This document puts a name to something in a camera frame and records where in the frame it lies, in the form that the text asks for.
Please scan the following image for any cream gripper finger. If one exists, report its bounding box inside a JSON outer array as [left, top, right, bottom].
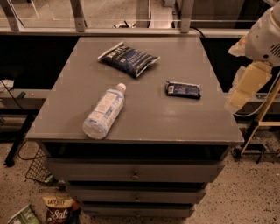
[[228, 66, 246, 98], [225, 61, 272, 114]]

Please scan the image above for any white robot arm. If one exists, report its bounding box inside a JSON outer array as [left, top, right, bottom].
[[225, 3, 280, 114]]

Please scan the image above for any blue rxbar blueberry bar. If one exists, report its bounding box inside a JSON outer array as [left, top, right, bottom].
[[165, 80, 201, 100]]

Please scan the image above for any wooden tripod stand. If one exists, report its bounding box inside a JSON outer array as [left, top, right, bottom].
[[241, 79, 280, 155]]

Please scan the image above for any dark blue chips bag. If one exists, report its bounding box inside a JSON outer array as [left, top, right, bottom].
[[97, 42, 159, 78]]

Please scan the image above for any grey drawer cabinet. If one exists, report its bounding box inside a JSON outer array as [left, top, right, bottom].
[[27, 36, 243, 217]]

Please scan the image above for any clear plastic water bottle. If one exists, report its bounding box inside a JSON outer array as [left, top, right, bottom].
[[82, 83, 126, 140]]

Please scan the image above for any black table leg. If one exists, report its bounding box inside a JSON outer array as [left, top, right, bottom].
[[3, 115, 33, 167]]

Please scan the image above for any brown salt chips bag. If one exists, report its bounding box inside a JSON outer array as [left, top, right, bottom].
[[43, 196, 74, 224]]

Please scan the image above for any green snack bag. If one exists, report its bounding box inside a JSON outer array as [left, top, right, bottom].
[[7, 204, 41, 224]]

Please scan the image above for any black power cable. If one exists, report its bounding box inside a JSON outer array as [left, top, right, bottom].
[[191, 26, 218, 71]]

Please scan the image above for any black wire basket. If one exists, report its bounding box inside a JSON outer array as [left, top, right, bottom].
[[25, 149, 58, 186]]

